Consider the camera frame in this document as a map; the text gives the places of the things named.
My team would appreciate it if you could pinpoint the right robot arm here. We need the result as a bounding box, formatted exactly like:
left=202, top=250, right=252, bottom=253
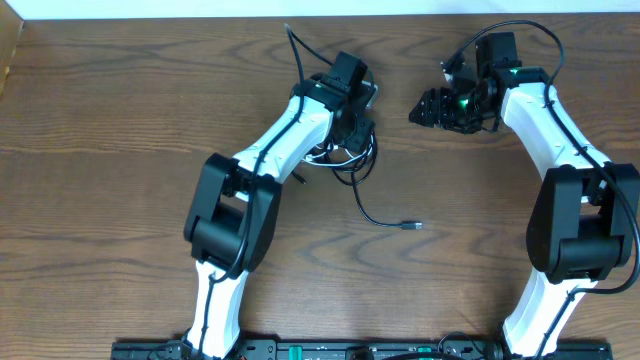
left=408, top=29, right=639, bottom=359

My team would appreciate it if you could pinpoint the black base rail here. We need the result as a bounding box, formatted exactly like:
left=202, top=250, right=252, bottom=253
left=109, top=337, right=612, bottom=360

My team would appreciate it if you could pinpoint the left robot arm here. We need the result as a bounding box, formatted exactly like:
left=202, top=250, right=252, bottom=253
left=184, top=52, right=377, bottom=359

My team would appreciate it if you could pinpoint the black usb cable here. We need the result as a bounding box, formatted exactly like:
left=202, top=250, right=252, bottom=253
left=292, top=130, right=424, bottom=231

